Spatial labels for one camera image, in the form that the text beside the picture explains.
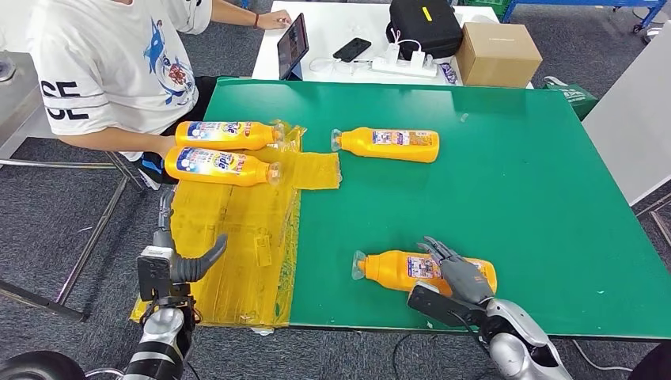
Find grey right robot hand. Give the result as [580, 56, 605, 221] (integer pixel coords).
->
[417, 236, 496, 306]

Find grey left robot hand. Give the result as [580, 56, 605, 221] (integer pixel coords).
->
[152, 188, 229, 284]

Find person's left hand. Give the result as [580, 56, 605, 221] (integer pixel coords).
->
[259, 9, 293, 31]

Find orange detergent bottle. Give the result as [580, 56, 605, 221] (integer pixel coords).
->
[174, 120, 286, 152]
[163, 146, 282, 188]
[330, 127, 440, 164]
[351, 249, 498, 296]

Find black tablet on stand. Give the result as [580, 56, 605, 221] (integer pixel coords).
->
[276, 13, 309, 82]

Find yellow taped cardboard mat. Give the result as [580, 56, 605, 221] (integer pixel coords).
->
[129, 123, 343, 330]

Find black smartphone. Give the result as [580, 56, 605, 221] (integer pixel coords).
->
[332, 36, 373, 63]

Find steel bench with legs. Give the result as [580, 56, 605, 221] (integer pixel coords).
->
[0, 49, 145, 324]

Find white power strip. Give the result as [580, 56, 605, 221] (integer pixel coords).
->
[370, 49, 439, 79]

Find black zip case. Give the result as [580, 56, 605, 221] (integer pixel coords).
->
[385, 0, 465, 60]

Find person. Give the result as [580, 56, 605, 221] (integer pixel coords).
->
[26, 0, 293, 184]

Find black round stool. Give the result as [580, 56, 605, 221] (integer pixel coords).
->
[0, 351, 127, 380]

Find dark round stool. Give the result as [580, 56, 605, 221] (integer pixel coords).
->
[628, 343, 671, 380]

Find green shopping bag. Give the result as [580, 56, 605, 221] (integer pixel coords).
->
[542, 75, 600, 122]

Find green plastic crate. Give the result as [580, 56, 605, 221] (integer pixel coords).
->
[454, 0, 512, 17]

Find brown cardboard box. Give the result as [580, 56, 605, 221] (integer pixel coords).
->
[455, 21, 544, 89]

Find white panel table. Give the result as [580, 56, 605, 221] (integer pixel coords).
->
[582, 21, 671, 207]

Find blue metal rack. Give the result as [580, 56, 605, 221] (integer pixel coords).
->
[500, 0, 669, 32]

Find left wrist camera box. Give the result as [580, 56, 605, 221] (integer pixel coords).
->
[137, 246, 176, 302]

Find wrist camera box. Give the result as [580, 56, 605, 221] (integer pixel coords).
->
[407, 283, 486, 329]
[137, 246, 176, 302]

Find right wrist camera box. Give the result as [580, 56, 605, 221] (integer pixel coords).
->
[407, 283, 486, 329]

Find white charging cable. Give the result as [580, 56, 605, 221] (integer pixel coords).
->
[308, 55, 374, 75]

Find white floor cable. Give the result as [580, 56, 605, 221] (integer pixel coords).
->
[572, 340, 635, 374]

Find grey metal floor frame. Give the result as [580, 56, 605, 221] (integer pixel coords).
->
[635, 192, 671, 248]

